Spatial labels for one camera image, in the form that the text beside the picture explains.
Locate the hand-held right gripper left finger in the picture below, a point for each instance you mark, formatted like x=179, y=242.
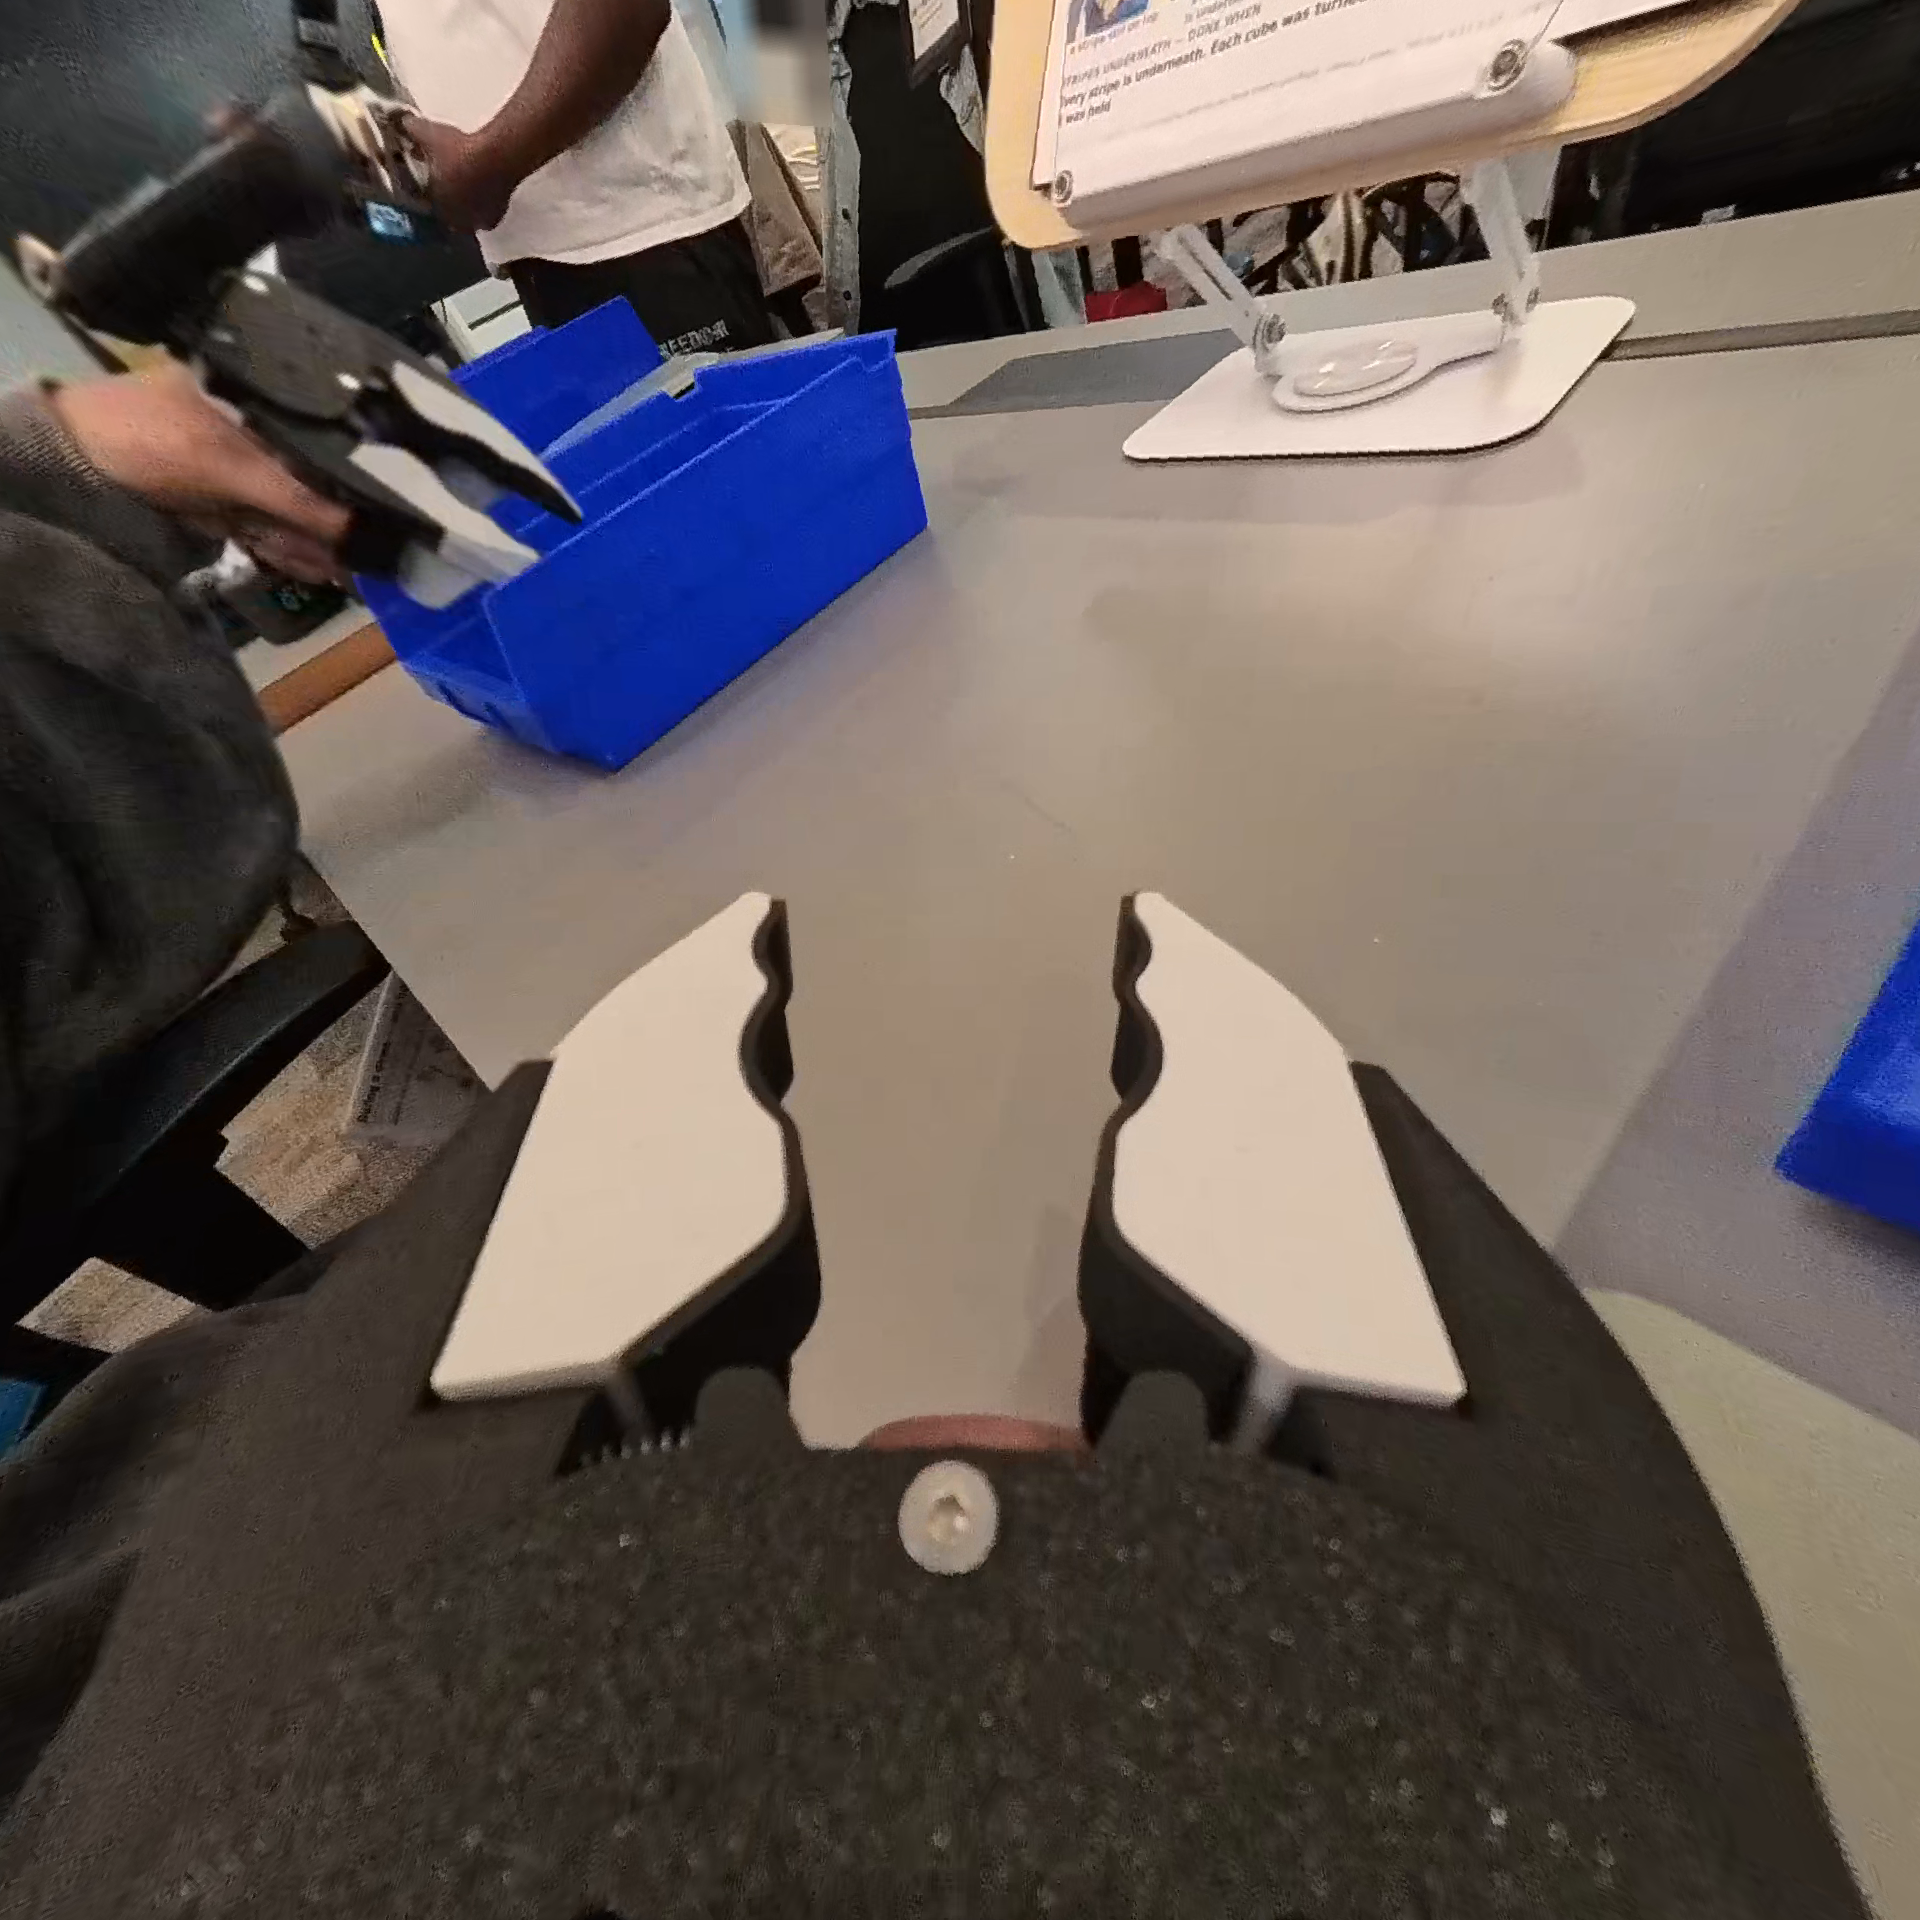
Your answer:
x=644, y=1199

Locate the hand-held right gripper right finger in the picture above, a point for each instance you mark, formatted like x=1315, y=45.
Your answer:
x=1274, y=1199

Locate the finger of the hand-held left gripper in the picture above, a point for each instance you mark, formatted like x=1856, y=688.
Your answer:
x=457, y=562
x=449, y=409

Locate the blue plastic bin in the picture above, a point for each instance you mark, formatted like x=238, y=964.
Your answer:
x=1860, y=1095
x=706, y=601

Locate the person's left hand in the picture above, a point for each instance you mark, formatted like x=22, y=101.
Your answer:
x=179, y=449

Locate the black office chair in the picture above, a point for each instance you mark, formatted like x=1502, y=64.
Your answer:
x=227, y=1050

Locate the grey hooded sweatshirt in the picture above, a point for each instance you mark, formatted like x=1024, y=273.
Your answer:
x=149, y=1425

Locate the white document stand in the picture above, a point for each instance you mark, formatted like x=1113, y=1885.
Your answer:
x=1396, y=375

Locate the printed instruction sheet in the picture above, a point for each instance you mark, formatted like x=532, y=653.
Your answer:
x=1274, y=106

